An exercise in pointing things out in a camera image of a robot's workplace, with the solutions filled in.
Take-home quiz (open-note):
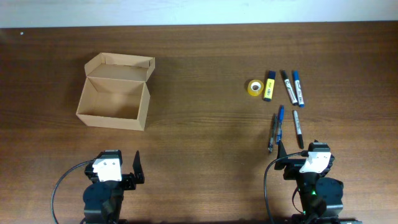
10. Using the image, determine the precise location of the yellow highlighter with dark cap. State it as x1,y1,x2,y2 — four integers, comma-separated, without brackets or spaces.
263,70,276,101

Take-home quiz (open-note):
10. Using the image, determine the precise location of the yellow adhesive tape roll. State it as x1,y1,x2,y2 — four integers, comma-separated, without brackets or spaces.
247,80,264,96

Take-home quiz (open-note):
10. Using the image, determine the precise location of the brown cardboard box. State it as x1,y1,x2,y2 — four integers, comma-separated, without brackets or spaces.
76,52,155,131

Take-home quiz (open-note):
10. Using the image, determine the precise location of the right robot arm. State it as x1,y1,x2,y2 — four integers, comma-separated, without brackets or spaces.
274,141,360,224

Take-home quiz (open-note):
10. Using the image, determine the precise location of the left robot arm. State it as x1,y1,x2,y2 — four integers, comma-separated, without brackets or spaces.
83,150,145,224

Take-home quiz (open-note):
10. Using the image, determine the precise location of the grey black permanent marker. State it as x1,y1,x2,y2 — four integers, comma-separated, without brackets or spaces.
293,110,304,149

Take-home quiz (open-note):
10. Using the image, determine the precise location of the black transparent ballpoint pen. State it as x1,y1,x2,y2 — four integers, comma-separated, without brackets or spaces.
268,114,278,153

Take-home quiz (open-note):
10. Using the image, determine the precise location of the blue ballpoint pen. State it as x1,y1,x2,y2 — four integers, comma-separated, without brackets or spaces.
276,105,284,144

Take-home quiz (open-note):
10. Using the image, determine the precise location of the black whiteboard marker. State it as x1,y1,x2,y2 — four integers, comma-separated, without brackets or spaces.
280,70,298,106

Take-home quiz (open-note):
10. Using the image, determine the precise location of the blue whiteboard marker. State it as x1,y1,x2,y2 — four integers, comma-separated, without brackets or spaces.
293,70,305,108

